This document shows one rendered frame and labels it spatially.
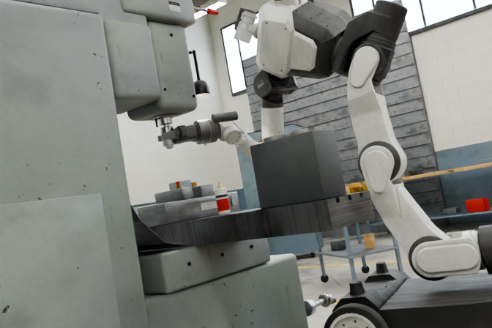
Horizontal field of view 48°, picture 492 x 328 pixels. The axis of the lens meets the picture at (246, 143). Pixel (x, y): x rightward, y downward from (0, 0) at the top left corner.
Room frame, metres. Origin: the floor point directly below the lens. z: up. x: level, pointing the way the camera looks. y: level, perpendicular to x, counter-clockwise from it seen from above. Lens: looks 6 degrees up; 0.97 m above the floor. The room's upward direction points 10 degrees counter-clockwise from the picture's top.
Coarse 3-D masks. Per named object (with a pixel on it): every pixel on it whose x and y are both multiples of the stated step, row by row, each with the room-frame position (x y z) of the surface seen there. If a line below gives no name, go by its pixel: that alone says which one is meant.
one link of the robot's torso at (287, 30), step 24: (288, 0) 1.92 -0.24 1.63; (312, 0) 2.00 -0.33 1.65; (264, 24) 1.93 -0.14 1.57; (288, 24) 1.89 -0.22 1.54; (312, 24) 1.89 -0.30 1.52; (336, 24) 1.91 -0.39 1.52; (264, 48) 1.99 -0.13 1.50; (288, 48) 1.94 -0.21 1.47; (312, 48) 1.89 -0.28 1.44; (336, 48) 1.90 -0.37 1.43; (288, 72) 2.03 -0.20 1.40; (312, 72) 1.96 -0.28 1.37
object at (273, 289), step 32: (288, 256) 2.15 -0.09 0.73; (192, 288) 1.76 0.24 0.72; (224, 288) 1.87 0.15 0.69; (256, 288) 1.98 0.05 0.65; (288, 288) 2.12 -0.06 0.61; (160, 320) 1.65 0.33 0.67; (192, 320) 1.74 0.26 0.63; (224, 320) 1.85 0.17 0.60; (256, 320) 1.96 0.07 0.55; (288, 320) 2.09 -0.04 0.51
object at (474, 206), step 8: (480, 160) 8.15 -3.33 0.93; (488, 160) 8.10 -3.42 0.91; (408, 168) 8.68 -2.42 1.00; (456, 168) 7.88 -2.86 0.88; (464, 168) 7.81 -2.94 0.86; (472, 168) 7.74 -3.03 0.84; (400, 176) 8.59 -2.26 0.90; (408, 176) 8.36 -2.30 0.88; (416, 176) 8.27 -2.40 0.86; (424, 176) 8.20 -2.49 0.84; (360, 184) 8.88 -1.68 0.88; (472, 200) 7.95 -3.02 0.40; (480, 200) 7.85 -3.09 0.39; (448, 208) 8.43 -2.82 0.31; (456, 208) 8.29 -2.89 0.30; (472, 208) 7.97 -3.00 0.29; (480, 208) 7.87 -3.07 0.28; (488, 208) 7.87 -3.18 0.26; (432, 216) 8.52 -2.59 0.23; (440, 216) 8.29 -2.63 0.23; (448, 216) 8.09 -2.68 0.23; (456, 216) 8.02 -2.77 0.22; (368, 224) 8.92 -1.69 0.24; (376, 224) 8.85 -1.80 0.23; (384, 224) 8.76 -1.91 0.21; (368, 232) 8.93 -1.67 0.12
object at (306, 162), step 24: (264, 144) 1.58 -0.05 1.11; (288, 144) 1.53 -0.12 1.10; (312, 144) 1.48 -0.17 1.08; (336, 144) 1.56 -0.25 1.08; (264, 168) 1.59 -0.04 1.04; (288, 168) 1.54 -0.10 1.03; (312, 168) 1.49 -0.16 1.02; (336, 168) 1.54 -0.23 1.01; (264, 192) 1.60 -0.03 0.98; (288, 192) 1.54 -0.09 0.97; (312, 192) 1.50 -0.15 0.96; (336, 192) 1.53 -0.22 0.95
